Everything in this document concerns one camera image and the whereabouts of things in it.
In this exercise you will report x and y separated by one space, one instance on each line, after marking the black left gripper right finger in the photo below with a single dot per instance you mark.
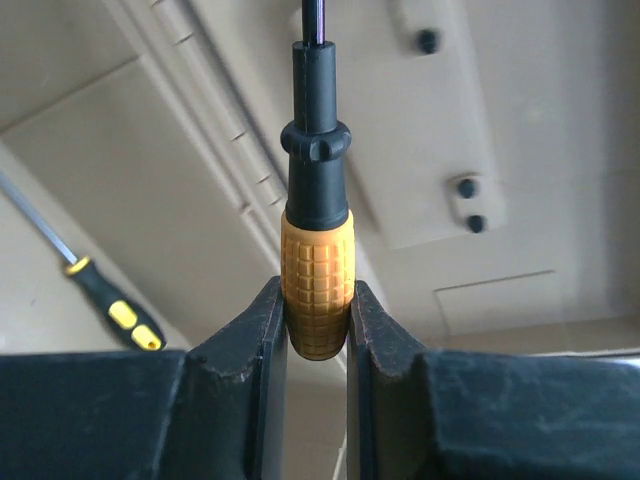
420 413

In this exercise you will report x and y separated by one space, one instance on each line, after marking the orange handle screwdriver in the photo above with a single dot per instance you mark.
317 225

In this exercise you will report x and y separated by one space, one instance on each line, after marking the long yellow black screwdriver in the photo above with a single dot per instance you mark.
127 319

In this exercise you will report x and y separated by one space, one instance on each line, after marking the tan plastic tool case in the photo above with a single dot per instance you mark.
493 174

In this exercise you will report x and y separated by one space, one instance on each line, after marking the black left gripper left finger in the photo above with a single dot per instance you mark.
213 412

